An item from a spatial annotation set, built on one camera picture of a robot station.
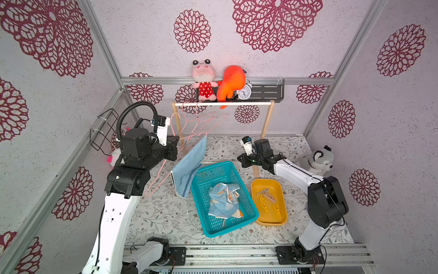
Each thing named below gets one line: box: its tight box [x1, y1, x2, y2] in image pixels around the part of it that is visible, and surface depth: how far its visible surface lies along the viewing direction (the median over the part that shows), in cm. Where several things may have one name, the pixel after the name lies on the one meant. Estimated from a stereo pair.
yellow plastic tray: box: [250, 178, 288, 226], surface depth 91 cm
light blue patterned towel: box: [208, 183, 244, 220], surface depth 84 cm
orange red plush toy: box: [216, 65, 246, 110], surface depth 86 cm
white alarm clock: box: [236, 79, 253, 101], surface depth 92 cm
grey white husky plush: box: [307, 144, 334, 177], surface depth 87 cm
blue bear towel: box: [170, 135, 208, 198], surface depth 81 cm
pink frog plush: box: [192, 58, 219, 102], surface depth 87 cm
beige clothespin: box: [262, 192, 277, 204], surface depth 92 cm
